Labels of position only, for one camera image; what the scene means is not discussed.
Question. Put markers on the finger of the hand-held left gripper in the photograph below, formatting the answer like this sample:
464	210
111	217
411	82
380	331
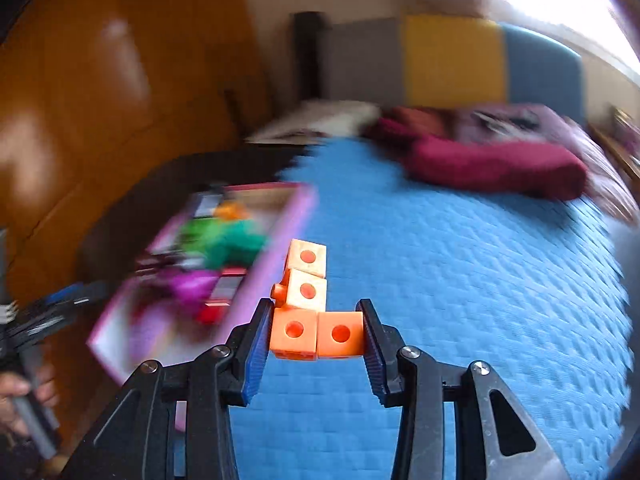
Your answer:
67	294

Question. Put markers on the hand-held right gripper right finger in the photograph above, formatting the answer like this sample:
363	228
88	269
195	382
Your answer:
372	355

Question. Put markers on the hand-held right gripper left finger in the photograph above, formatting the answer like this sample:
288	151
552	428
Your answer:
255	355

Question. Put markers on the red plastic block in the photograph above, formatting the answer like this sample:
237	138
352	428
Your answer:
227	285

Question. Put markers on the orange cube block toy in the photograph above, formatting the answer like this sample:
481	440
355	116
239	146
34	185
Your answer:
305	290

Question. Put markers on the magenta plastic funnel piece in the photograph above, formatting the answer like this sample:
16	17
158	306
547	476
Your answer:
190	285

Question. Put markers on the dark green plastic piece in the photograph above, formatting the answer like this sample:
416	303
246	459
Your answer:
240	245

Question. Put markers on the pink cardboard box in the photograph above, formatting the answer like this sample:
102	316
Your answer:
290	240

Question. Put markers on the light green plastic toy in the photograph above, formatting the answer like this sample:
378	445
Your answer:
197	235

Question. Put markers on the orange hexagonal piece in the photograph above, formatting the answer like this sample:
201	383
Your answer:
231	211

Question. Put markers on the black grey flashlight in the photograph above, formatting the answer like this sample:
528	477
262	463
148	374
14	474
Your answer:
207	205

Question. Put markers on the person's left hand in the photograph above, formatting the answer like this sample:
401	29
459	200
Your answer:
12	387

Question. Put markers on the blue foam mat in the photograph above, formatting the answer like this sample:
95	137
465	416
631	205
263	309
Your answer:
475	260

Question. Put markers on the wooden wardrobe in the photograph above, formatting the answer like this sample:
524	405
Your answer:
100	85

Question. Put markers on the maroon cloth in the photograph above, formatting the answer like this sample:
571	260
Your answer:
500	167

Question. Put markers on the white cloth bag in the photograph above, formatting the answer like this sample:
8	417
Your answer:
325	117

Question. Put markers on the purple cat pillow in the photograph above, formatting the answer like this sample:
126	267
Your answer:
505	120

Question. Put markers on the mauve bed sheet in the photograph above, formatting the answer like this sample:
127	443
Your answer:
600	175

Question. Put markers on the grey yellow blue headboard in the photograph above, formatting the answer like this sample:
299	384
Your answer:
450	60

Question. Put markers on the wooden bedside shelf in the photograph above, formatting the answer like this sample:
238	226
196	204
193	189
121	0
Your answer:
625	150

